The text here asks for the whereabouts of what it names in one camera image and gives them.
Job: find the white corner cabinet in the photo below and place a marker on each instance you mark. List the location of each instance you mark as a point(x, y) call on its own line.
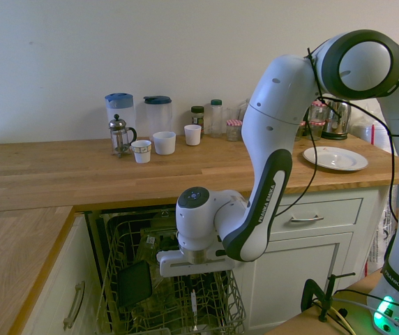
point(81, 251)

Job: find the printed plastic bag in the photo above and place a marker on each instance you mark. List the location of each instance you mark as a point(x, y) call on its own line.
point(381, 237)

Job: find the plain white cup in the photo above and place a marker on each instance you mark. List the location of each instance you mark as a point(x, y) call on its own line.
point(192, 136)

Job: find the clear pitcher dark blue lid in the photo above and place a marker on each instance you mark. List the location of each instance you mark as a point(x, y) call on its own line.
point(157, 118)

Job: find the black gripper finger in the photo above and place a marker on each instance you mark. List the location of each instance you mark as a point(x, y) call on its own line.
point(188, 283)
point(199, 282)

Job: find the stainless steel kettle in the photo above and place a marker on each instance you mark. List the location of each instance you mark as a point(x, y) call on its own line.
point(342, 122)

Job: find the black square container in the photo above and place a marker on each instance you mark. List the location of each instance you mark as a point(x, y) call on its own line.
point(134, 284)

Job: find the small patterned white cup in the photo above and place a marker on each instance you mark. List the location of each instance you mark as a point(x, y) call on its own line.
point(141, 153)

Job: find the spice jar dark lid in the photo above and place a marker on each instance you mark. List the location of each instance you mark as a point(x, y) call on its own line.
point(197, 118)

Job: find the white kitchen cabinet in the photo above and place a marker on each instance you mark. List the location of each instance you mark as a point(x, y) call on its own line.
point(307, 279)

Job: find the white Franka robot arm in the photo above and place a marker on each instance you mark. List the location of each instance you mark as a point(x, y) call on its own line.
point(272, 104)

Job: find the black screw clamp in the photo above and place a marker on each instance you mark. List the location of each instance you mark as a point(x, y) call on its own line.
point(311, 286)

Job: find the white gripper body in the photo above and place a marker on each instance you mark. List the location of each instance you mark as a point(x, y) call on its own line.
point(199, 268)

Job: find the built-in dishwasher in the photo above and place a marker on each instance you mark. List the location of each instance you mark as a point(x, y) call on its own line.
point(95, 237)

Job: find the white dinner plate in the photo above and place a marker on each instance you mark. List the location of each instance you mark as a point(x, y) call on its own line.
point(339, 158)

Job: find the glass jar red checkered lid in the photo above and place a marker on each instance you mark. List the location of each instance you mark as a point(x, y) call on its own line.
point(233, 130)
point(316, 132)
point(318, 111)

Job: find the clear bottle green lid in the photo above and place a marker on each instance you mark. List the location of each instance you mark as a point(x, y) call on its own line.
point(216, 118)

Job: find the glass french press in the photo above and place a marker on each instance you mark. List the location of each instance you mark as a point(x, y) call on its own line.
point(119, 137)

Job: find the clear glass jug with label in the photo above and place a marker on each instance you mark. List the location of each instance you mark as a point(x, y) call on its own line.
point(150, 244)

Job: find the small glass jar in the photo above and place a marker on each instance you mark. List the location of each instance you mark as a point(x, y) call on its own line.
point(300, 132)

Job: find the clear pitcher light blue lid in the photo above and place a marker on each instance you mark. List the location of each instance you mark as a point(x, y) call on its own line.
point(121, 111)

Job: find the clear plastic bag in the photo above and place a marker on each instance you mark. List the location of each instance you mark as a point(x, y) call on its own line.
point(370, 134)

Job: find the wide white cup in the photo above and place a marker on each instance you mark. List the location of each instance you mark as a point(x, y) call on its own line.
point(164, 143)

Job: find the clear glass tumbler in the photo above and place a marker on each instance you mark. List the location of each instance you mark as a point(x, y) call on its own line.
point(233, 113)

